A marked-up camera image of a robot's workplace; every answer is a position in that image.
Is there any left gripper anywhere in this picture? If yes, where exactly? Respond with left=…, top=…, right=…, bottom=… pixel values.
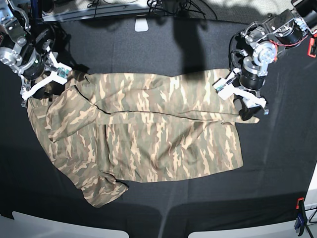
left=213, top=68, right=269, bottom=120

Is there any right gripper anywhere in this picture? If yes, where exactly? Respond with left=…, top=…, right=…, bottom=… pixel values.
left=20, top=51, right=72, bottom=107

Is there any camouflage t-shirt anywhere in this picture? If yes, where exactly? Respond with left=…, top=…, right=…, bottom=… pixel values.
left=26, top=68, right=260, bottom=208

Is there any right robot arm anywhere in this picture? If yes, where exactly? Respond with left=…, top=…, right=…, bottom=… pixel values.
left=0, top=0, right=72, bottom=106

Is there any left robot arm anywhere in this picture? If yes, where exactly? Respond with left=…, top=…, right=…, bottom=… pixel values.
left=213, top=0, right=317, bottom=121

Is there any orange clamp far right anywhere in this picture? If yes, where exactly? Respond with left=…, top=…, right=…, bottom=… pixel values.
left=307, top=37, right=317, bottom=58

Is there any white tape patch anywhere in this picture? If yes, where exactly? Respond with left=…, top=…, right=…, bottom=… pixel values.
left=134, top=17, right=149, bottom=32

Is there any black table cloth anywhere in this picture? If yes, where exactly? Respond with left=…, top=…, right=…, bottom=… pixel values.
left=0, top=17, right=317, bottom=238

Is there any orange blue clamp near right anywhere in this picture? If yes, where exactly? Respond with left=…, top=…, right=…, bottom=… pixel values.
left=294, top=197, right=307, bottom=237

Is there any black cable bundle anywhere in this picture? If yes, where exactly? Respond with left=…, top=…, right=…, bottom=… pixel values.
left=146, top=0, right=218, bottom=20

